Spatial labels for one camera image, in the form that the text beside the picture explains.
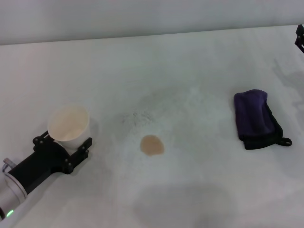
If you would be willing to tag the brown water stain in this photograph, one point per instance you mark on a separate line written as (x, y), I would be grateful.
(152, 145)

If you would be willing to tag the white paper cup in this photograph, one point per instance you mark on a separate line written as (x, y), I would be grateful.
(69, 126)

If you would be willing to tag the purple rag with black edge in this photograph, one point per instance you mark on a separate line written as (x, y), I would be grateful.
(255, 114)

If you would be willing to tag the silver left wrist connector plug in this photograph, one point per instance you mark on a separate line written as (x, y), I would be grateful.
(8, 164)

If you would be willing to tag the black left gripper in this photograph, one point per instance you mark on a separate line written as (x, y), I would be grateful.
(40, 164)

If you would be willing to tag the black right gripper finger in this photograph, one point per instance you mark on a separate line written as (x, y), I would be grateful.
(299, 35)

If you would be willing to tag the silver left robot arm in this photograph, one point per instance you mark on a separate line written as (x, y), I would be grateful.
(9, 192)

